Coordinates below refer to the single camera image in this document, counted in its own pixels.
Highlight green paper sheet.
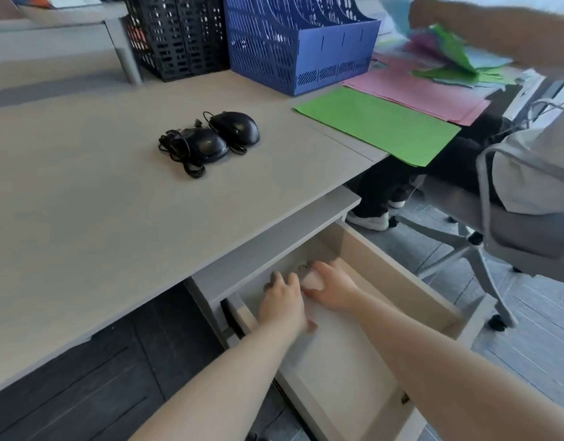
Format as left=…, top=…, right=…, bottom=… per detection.
left=293, top=86, right=462, bottom=168

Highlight black plastic file rack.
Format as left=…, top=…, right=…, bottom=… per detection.
left=174, top=0, right=231, bottom=81
left=122, top=0, right=181, bottom=82

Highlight person's left forearm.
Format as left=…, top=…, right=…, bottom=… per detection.
left=128, top=322, right=310, bottom=441

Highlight grey monitor riser shelf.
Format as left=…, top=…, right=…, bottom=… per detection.
left=0, top=2, right=143, bottom=86

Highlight black wired computer mouse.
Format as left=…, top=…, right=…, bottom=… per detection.
left=203, top=111, right=261, bottom=156
left=158, top=127, right=230, bottom=179

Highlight grey drawer cabinet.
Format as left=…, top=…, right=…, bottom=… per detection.
left=185, top=187, right=498, bottom=441

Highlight person's right forearm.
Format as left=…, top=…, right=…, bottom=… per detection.
left=342, top=289, right=564, bottom=441

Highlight grey office chair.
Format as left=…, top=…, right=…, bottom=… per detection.
left=393, top=144, right=564, bottom=332

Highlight open beige wooden drawer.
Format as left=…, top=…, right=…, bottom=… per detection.
left=223, top=221, right=498, bottom=441

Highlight pile of coloured paper sheets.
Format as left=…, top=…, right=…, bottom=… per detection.
left=373, top=0, right=523, bottom=89

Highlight person's left hand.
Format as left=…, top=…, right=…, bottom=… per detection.
left=258, top=271, right=319, bottom=333

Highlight person's right hand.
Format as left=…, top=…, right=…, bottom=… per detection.
left=302, top=259, right=363, bottom=313

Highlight pink paper sheets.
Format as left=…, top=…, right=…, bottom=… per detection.
left=342, top=54, right=492, bottom=127

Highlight blue plastic file rack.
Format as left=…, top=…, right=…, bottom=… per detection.
left=222, top=0, right=383, bottom=97

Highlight another person's forearm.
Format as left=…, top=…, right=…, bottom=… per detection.
left=409, top=0, right=564, bottom=79

